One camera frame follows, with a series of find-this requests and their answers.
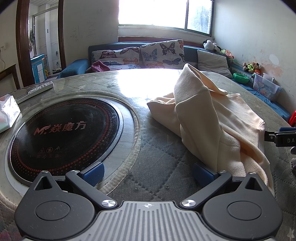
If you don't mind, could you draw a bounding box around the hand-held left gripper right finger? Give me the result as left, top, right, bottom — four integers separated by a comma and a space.
181, 162, 270, 208

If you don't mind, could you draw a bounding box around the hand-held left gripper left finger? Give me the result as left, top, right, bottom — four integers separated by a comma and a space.
28, 162, 117, 208

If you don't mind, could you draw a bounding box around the cream sweatshirt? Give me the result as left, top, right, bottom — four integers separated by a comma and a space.
147, 63, 275, 197

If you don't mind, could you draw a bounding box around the clear plastic storage box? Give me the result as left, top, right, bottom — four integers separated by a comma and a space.
253, 73, 283, 101

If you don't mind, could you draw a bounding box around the round black induction cooktop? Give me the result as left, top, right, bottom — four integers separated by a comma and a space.
5, 93, 137, 194

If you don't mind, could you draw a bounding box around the green bowl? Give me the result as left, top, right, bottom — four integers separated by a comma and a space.
233, 73, 250, 84

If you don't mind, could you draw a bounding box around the brown plush toy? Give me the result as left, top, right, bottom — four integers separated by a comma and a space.
243, 61, 262, 75

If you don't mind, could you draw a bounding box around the orange and green plush toy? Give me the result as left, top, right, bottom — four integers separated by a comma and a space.
221, 49, 234, 61

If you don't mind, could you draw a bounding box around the plain grey pillow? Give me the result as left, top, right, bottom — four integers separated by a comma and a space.
197, 49, 233, 79

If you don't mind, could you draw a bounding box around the grey remote control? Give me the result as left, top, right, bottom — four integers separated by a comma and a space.
15, 82, 54, 104

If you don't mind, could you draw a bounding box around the white tissue pack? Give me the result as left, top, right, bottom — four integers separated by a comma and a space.
0, 95, 22, 133

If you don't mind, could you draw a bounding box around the pink cloth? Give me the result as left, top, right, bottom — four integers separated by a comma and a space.
91, 61, 111, 73

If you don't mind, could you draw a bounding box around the panda plush toy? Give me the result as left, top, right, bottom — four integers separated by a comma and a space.
203, 40, 223, 53

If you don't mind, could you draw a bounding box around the blue sofa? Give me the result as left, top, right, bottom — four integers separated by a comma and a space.
57, 42, 292, 123

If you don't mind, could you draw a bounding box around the blue cabinet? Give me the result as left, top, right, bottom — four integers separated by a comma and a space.
31, 54, 46, 83

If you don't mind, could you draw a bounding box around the long butterfly print pillow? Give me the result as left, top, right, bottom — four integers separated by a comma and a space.
91, 47, 141, 70

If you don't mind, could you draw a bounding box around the square butterfly print pillow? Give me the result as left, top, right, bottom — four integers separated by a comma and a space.
140, 39, 185, 69

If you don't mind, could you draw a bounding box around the hanging cloth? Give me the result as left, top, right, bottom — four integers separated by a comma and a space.
29, 29, 36, 52

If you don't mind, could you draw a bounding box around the window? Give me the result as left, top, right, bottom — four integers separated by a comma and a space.
118, 0, 214, 36

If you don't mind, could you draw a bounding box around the dark wooden door frame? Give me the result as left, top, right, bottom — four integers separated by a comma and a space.
16, 0, 66, 87

